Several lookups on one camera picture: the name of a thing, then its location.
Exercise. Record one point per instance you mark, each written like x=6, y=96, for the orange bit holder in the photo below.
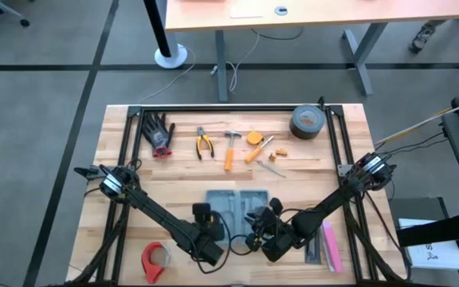
x=281, y=152

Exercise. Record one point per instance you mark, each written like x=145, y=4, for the black duct tape roll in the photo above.
x=293, y=124

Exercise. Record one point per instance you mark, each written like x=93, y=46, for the orange desk grey legs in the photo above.
x=333, y=14

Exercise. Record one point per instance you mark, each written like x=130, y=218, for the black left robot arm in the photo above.
x=158, y=215

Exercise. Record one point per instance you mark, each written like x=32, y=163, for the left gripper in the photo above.
x=215, y=233

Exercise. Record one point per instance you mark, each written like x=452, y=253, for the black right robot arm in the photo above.
x=325, y=203

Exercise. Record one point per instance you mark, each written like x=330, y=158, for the yellow tape measure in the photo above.
x=254, y=138

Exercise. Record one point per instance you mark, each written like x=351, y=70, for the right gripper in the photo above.
x=269, y=219

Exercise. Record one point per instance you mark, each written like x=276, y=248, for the dark grey box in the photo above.
x=417, y=207

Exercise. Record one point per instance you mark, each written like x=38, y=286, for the black work glove red cuff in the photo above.
x=157, y=133

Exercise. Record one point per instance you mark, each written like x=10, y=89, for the black aluminium rig frame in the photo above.
x=233, y=108

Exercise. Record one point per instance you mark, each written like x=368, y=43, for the red tape dispenser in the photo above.
x=147, y=259

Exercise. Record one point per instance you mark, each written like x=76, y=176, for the yellow black pliers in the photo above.
x=202, y=137

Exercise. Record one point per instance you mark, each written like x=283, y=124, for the person's foot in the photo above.
x=420, y=40

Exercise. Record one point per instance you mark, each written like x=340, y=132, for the white pad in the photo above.
x=247, y=11

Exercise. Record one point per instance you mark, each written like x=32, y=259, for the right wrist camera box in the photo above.
x=253, y=244

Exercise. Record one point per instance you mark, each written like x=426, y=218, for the white paper sheet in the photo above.
x=440, y=257

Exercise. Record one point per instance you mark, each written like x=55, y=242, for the pole with round white base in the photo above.
x=170, y=56

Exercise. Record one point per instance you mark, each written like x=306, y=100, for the small orange socket piece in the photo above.
x=272, y=157

